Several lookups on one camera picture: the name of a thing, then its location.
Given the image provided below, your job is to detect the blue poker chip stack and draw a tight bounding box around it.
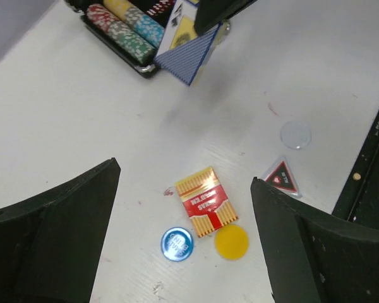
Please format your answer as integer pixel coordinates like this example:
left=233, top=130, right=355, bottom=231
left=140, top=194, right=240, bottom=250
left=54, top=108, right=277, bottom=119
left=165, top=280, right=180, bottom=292
left=134, top=15, right=164, bottom=49

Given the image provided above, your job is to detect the yellow round button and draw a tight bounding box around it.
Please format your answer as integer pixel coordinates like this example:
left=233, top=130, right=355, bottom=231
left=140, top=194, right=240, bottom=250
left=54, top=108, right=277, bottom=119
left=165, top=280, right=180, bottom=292
left=214, top=224, right=249, bottom=261

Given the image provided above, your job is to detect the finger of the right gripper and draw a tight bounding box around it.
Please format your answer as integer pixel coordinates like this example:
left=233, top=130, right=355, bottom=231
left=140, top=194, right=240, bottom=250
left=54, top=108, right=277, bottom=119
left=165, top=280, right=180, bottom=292
left=194, top=0, right=256, bottom=35

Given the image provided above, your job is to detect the clear round button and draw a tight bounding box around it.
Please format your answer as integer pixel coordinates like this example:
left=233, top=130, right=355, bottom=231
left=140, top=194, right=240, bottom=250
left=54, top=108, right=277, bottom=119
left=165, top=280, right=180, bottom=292
left=280, top=121, right=311, bottom=150

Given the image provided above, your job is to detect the black poker chip case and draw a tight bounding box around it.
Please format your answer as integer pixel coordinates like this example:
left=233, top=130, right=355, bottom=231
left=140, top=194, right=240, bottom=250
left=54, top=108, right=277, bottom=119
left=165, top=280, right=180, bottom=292
left=65, top=0, right=174, bottom=78

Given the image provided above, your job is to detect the yellow chip row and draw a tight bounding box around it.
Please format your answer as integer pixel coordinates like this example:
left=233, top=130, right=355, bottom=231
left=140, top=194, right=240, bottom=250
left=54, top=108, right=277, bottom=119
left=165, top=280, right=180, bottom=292
left=104, top=0, right=145, bottom=25

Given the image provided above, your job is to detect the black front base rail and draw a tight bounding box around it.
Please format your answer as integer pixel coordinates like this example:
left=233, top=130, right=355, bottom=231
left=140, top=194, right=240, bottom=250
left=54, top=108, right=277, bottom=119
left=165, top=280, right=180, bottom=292
left=332, top=111, right=379, bottom=230

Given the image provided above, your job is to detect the blue round button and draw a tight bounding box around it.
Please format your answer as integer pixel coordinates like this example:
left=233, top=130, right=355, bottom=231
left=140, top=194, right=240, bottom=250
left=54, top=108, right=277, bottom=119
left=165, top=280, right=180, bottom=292
left=160, top=227, right=194, bottom=262

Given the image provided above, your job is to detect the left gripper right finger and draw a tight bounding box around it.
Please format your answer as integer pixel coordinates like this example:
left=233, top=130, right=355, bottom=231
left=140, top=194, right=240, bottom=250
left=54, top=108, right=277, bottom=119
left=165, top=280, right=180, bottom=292
left=251, top=177, right=379, bottom=302

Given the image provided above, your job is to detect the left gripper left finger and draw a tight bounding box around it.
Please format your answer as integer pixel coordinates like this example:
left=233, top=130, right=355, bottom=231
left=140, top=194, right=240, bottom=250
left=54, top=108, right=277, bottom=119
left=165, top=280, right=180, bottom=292
left=0, top=158, right=121, bottom=302

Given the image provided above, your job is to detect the blue playing card deck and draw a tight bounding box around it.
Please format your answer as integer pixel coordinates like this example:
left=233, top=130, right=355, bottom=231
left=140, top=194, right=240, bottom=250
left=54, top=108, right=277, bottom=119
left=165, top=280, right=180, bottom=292
left=154, top=1, right=224, bottom=86

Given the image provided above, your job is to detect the triangular all-in marker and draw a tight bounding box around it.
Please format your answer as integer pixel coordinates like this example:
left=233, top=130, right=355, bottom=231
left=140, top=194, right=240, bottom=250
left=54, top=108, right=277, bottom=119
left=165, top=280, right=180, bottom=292
left=261, top=155, right=302, bottom=198

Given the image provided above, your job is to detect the red playing card deck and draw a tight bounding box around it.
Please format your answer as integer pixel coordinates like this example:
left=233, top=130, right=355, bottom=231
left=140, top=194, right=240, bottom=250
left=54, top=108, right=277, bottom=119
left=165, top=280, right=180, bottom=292
left=174, top=166, right=238, bottom=237

